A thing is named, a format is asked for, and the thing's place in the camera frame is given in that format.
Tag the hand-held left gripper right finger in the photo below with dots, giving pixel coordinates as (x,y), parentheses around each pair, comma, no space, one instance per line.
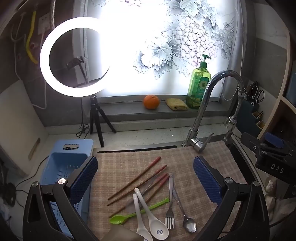
(205,178)

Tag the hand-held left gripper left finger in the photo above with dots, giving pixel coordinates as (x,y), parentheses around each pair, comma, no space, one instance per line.
(85,176)

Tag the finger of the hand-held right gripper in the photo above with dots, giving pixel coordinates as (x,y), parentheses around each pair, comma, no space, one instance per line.
(274,140)
(251,140)

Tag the blue plastic basket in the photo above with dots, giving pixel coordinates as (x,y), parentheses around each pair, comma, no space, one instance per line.
(69,157)

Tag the red wooden chopstick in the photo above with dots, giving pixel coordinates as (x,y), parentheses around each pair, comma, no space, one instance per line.
(138,175)
(161,177)
(138,184)
(163,183)

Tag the metal spoon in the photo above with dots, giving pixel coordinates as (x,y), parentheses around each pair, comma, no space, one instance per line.
(189,226)

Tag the metal fork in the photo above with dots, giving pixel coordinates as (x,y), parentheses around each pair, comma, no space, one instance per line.
(170,215)

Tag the translucent plastic spoon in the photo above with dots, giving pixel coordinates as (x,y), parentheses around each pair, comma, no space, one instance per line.
(129,205)

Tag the green plastic spoon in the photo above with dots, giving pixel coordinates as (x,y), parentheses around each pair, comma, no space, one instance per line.
(116,219)

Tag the white ceramic spoon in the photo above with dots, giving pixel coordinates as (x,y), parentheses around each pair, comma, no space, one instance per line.
(158,228)
(138,215)

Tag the person's right hand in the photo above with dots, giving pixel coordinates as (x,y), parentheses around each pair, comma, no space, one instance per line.
(270,187)

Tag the dark knife holder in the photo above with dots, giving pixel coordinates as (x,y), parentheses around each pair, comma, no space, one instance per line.
(249,115)

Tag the checked beige cloth mat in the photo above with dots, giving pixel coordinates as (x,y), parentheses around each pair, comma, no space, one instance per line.
(180,160)

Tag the wooden shelf unit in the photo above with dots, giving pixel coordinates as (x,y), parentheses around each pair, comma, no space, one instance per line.
(276,106)

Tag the chrome faucet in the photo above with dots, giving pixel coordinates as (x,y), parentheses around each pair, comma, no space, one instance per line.
(200,111)

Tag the stainless steel sink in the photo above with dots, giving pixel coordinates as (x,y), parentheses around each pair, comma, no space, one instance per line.
(138,148)

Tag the green soap pump bottle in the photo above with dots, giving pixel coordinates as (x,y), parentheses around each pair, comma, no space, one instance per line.
(197,88)

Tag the yellow sponge cloth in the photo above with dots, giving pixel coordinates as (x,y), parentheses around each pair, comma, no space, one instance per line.
(175,104)

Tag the white cutting board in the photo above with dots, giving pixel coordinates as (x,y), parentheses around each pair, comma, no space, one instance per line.
(18,120)

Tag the orange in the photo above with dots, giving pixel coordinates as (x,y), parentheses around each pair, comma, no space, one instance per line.
(151,102)

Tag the frosted grape print window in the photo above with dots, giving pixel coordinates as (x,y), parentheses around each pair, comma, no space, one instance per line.
(185,34)

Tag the white wall socket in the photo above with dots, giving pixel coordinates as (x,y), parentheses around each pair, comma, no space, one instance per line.
(44,24)

